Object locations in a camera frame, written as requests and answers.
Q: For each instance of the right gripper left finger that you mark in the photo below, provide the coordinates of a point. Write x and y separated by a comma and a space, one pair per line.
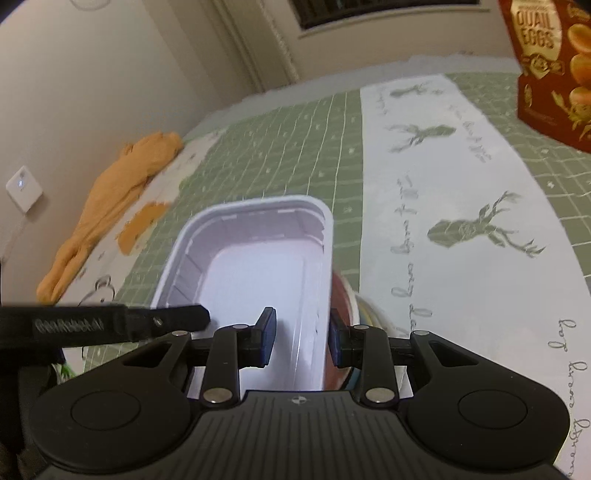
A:
234, 348

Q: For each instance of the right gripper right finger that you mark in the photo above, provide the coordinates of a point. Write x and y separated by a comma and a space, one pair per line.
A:
366, 349

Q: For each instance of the red rectangular tray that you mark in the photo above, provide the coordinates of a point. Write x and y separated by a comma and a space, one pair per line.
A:
238, 258

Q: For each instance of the dark window with railing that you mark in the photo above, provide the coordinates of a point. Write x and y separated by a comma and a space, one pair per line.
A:
314, 17

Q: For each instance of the quail eggs snack bag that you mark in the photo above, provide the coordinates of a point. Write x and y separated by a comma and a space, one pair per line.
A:
551, 42

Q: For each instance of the orange cloth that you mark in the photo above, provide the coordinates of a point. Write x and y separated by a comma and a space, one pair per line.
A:
112, 193

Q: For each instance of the green checkered tablecloth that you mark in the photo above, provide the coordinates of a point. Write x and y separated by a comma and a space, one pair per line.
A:
450, 214

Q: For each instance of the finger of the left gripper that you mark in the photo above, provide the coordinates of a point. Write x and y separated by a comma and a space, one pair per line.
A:
145, 324

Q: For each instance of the white foam bowl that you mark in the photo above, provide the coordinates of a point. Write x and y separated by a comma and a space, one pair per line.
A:
372, 316

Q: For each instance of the white wall switch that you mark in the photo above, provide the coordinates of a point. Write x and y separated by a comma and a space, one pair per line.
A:
24, 189

